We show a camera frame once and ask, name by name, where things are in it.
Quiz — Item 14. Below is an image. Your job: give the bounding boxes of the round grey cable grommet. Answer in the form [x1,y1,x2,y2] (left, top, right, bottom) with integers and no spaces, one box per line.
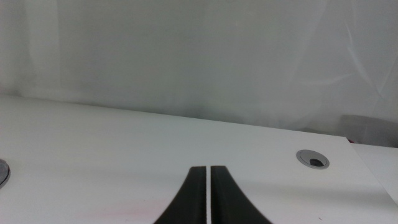
[295,149,331,170]

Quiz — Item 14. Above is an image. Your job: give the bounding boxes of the blurry grey box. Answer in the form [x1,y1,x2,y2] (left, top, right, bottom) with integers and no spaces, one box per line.
[340,114,398,147]

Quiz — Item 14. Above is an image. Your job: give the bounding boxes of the round grey cup mat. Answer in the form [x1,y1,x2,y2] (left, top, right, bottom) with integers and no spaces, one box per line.
[0,159,11,190]

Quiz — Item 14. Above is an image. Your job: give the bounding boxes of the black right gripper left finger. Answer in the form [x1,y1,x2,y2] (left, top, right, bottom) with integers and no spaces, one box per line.
[153,166,207,224]

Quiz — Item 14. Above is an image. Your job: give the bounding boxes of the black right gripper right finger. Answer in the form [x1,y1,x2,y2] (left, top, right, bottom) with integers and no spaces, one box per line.
[210,165,274,224]

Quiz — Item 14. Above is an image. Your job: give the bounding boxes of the white backdrop curtain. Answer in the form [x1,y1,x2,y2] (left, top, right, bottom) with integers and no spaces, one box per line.
[0,0,398,147]

